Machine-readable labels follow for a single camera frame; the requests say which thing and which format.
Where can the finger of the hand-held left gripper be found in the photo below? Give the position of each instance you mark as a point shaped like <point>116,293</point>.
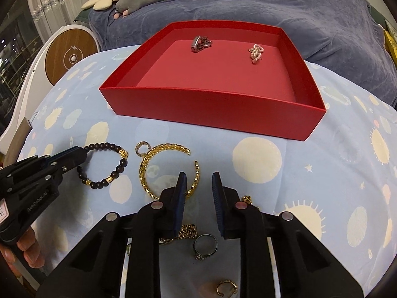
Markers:
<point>69,164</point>
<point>71,151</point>

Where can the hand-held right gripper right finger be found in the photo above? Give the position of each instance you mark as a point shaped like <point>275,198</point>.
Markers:
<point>218,198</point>

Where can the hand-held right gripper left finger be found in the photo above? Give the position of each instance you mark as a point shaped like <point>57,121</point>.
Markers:
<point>180,198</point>

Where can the gold bangle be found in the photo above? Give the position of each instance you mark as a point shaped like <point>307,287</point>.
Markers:
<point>145,164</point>

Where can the small ear cuff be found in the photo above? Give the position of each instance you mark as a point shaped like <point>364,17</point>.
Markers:
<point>137,149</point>

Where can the red cardboard box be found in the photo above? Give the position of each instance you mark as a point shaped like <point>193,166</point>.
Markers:
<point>217,115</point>

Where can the person's left hand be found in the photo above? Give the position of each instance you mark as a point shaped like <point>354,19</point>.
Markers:
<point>27,242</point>

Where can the white round wooden-top table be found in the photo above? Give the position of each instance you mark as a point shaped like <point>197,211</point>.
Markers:
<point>62,52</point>

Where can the white curtain with sequin band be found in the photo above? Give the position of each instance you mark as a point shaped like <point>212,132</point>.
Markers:
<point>52,6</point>

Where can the pink pearl hair clip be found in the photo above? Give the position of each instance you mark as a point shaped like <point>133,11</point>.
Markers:
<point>256,54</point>

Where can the silver hair clip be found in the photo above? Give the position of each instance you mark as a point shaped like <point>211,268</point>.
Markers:
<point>197,45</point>

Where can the grey plush toy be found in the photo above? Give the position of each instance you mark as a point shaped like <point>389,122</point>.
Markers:
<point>139,0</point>

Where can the blue grey blanket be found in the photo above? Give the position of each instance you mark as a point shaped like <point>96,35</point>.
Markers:
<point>248,3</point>

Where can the yellow pillow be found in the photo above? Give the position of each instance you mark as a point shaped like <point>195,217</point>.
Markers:
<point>390,42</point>

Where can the dark green bed frame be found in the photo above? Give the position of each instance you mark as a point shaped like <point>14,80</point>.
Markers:
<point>377,15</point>

